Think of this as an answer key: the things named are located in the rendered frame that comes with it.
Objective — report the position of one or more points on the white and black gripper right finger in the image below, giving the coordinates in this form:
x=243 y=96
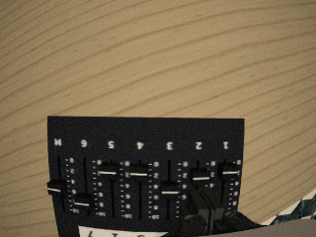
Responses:
x=221 y=222

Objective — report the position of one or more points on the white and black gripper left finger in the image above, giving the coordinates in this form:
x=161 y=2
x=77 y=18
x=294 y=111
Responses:
x=195 y=224

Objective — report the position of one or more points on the black lighting desk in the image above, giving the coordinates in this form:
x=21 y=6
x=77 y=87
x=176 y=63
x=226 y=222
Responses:
x=167 y=156

